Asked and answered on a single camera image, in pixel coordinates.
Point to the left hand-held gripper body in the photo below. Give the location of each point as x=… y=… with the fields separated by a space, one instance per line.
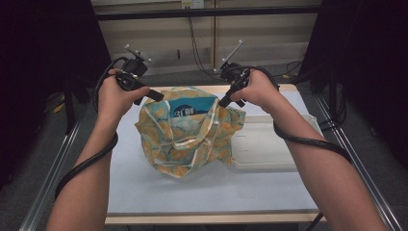
x=134 y=69

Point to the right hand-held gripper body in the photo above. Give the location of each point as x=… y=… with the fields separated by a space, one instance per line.
x=235 y=73

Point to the blue snack packet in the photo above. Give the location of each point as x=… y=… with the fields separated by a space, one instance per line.
x=189 y=107

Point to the white plastic tray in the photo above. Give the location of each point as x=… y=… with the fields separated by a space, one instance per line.
x=256 y=144

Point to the teal orange patterned cloth bag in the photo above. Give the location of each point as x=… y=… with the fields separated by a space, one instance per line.
x=179 y=150

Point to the person's right hand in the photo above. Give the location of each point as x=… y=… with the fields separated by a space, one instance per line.
x=260 y=93

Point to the person's left hand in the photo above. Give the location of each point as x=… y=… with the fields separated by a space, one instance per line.
x=112 y=99

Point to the black horizontal bar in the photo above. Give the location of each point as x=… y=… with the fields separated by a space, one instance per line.
x=154 y=13

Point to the black metal stand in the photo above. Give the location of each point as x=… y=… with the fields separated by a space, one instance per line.
x=69 y=112

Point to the white table mat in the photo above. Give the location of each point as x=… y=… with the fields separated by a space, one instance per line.
x=208 y=192

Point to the black curtain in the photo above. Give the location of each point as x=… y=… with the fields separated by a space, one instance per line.
x=38 y=48
x=369 y=48

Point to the wooden table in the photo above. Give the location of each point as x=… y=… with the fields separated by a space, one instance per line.
x=208 y=218

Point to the white wall socket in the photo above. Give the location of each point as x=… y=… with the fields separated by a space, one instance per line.
x=192 y=3

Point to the aluminium floor rail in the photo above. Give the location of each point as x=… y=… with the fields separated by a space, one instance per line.
x=48 y=183
x=340 y=134

